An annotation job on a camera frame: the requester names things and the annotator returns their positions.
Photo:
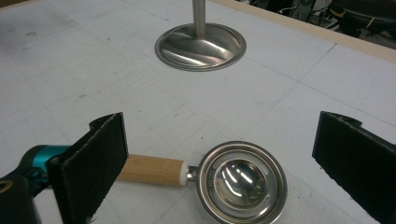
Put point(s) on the steel stand with round base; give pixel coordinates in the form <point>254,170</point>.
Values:
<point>199,46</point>

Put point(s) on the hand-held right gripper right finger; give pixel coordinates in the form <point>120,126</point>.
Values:
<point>355,165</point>

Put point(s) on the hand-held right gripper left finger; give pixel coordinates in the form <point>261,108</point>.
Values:
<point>90,168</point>

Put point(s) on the black chair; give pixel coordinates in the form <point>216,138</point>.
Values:
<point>358,14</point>

